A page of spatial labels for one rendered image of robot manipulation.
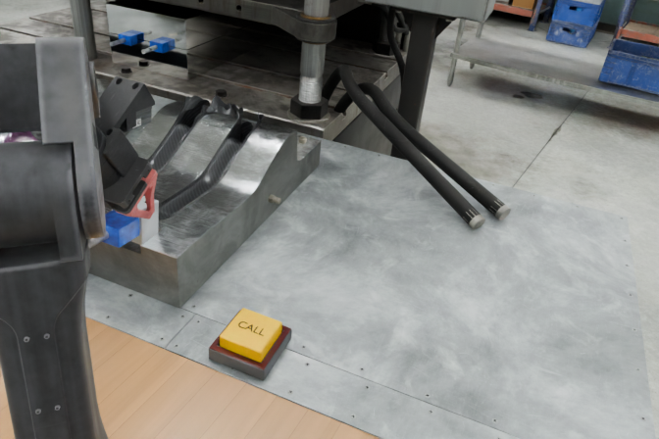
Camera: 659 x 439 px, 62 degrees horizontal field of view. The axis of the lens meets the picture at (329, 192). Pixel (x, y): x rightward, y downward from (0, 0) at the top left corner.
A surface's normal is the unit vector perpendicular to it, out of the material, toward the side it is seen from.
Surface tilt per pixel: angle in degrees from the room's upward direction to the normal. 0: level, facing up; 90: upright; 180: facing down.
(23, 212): 81
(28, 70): 72
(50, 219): 93
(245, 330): 0
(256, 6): 90
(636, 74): 93
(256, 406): 0
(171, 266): 90
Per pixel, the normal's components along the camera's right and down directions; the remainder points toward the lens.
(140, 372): 0.09, -0.86
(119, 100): -0.11, -0.50
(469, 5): -0.38, 0.44
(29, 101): 0.34, 0.22
